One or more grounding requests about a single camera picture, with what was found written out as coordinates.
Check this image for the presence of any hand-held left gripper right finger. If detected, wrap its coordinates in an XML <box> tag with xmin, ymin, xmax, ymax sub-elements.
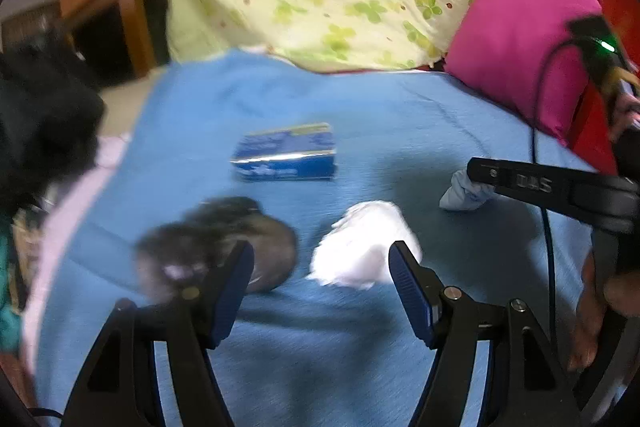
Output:
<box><xmin>388</xmin><ymin>240</ymin><xmax>584</xmax><ymax>427</ymax></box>

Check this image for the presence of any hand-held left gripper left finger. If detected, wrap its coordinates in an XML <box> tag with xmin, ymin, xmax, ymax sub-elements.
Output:
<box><xmin>60</xmin><ymin>240</ymin><xmax>256</xmax><ymax>427</ymax></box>

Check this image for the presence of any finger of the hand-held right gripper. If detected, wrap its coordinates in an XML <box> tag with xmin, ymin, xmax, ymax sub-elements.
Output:
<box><xmin>466</xmin><ymin>157</ymin><xmax>640</xmax><ymax>234</ymax></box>

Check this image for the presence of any black plastic bag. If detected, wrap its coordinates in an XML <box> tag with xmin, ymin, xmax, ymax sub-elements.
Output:
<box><xmin>134</xmin><ymin>196</ymin><xmax>299</xmax><ymax>304</ymax></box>

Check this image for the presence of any white plastic bag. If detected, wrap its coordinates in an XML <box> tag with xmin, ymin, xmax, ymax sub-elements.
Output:
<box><xmin>306</xmin><ymin>201</ymin><xmax>424</xmax><ymax>291</ymax></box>

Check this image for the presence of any pale blue tissue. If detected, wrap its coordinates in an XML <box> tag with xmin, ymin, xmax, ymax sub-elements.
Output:
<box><xmin>439</xmin><ymin>169</ymin><xmax>497</xmax><ymax>212</ymax></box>

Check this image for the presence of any blue carton box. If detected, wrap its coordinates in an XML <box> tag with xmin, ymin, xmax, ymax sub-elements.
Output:
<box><xmin>230</xmin><ymin>122</ymin><xmax>339</xmax><ymax>183</ymax></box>

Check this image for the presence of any person's right hand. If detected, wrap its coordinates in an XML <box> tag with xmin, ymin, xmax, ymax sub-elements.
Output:
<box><xmin>569</xmin><ymin>251</ymin><xmax>640</xmax><ymax>374</ymax></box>

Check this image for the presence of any pink pillow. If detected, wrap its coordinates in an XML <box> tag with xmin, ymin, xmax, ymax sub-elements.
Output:
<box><xmin>443</xmin><ymin>0</ymin><xmax>607</xmax><ymax>146</ymax></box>

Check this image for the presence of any blue blanket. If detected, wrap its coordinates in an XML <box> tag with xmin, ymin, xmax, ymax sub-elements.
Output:
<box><xmin>36</xmin><ymin>48</ymin><xmax>621</xmax><ymax>427</ymax></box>

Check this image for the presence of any white sheet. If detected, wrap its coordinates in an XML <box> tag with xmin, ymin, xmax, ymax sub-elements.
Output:
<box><xmin>22</xmin><ymin>132</ymin><xmax>133</xmax><ymax>373</ymax></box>

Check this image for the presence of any beige mattress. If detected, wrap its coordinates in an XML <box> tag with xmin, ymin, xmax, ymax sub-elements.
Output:
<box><xmin>96</xmin><ymin>66</ymin><xmax>173</xmax><ymax>138</ymax></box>

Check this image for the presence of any teal cloth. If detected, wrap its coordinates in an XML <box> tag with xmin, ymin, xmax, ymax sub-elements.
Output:
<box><xmin>0</xmin><ymin>227</ymin><xmax>25</xmax><ymax>354</ymax></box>

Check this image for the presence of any pile of black clothes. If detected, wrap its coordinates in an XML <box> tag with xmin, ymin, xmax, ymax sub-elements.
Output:
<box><xmin>0</xmin><ymin>27</ymin><xmax>107</xmax><ymax>210</ymax></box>

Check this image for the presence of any black cable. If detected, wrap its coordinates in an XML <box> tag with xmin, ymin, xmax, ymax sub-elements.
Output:
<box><xmin>529</xmin><ymin>39</ymin><xmax>596</xmax><ymax>360</ymax></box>

